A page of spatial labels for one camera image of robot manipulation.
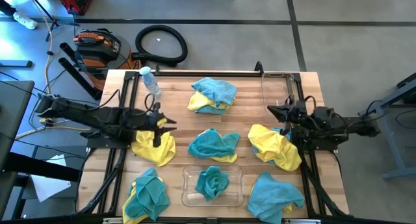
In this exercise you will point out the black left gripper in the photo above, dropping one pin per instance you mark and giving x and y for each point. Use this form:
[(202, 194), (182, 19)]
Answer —
[(148, 125)]

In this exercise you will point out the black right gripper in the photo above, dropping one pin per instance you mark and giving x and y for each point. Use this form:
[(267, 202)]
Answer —
[(297, 112)]

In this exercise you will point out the teal microfiber towel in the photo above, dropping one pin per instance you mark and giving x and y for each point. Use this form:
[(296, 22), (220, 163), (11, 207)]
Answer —
[(208, 144), (211, 181)]

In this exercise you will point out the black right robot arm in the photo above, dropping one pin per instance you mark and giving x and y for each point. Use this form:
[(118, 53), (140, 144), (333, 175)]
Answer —
[(331, 123)]

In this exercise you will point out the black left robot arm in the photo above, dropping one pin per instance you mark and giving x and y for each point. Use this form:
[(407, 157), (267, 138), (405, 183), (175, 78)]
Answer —
[(97, 117)]

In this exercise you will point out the narrow clear plastic basket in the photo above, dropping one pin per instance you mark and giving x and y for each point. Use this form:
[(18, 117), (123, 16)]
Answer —
[(276, 87)]

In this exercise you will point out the clear plastic water bottle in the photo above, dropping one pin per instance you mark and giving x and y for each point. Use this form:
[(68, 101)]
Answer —
[(151, 82)]

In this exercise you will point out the wide clear plastic basket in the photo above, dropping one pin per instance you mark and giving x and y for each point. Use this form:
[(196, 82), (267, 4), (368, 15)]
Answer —
[(191, 198)]

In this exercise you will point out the orange and black shop vacuum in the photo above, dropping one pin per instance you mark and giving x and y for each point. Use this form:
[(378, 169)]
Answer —
[(97, 52)]

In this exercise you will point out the black vacuum wand tube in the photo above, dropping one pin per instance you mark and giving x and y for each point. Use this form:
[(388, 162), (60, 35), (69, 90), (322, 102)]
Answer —
[(78, 76), (68, 50)]

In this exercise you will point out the black side table beam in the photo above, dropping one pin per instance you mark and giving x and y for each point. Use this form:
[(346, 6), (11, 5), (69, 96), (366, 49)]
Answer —
[(48, 172)]

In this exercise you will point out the white paper sheet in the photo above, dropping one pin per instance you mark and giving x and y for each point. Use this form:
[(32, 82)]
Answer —
[(48, 181)]

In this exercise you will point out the black tripod stand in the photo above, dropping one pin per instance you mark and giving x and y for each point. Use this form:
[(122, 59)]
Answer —
[(54, 22)]

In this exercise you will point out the dark grey side table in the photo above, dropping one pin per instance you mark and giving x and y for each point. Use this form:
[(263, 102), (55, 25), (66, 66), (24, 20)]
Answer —
[(13, 120)]

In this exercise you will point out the red tool crate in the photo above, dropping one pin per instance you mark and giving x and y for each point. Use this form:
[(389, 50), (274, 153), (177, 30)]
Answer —
[(74, 0)]

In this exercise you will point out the grey metal floor bar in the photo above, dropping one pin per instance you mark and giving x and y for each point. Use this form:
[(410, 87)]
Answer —
[(16, 64)]

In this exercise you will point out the person's white shoe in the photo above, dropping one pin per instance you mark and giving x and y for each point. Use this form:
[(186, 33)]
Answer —
[(24, 20)]

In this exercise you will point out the person's leg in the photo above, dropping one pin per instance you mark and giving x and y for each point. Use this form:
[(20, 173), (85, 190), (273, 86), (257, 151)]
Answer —
[(6, 6)]

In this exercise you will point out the black aluminium table frame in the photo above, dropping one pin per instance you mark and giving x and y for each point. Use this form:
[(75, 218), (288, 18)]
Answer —
[(234, 74)]

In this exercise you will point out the silver metal bracket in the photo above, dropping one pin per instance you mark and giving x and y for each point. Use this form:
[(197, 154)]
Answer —
[(302, 221), (120, 221)]

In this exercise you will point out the grey-blue desk frame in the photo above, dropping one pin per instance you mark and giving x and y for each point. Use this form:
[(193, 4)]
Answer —
[(390, 143)]

